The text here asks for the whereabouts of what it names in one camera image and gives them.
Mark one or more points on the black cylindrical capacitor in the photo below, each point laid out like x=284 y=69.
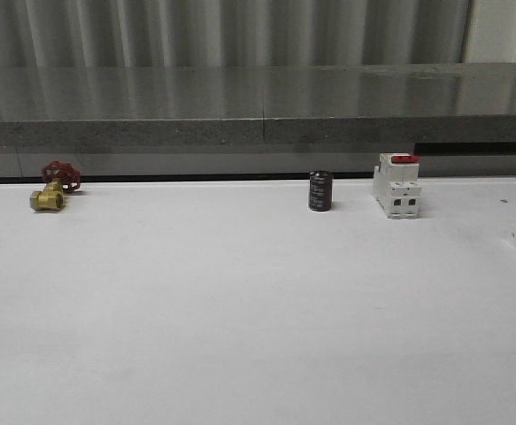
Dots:
x=320 y=191

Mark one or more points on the grey stone ledge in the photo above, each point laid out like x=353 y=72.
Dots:
x=437 y=109

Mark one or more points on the brass valve red handwheel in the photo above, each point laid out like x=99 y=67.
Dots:
x=60 y=179

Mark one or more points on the white circuit breaker red switch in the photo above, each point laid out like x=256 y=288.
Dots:
x=395 y=185

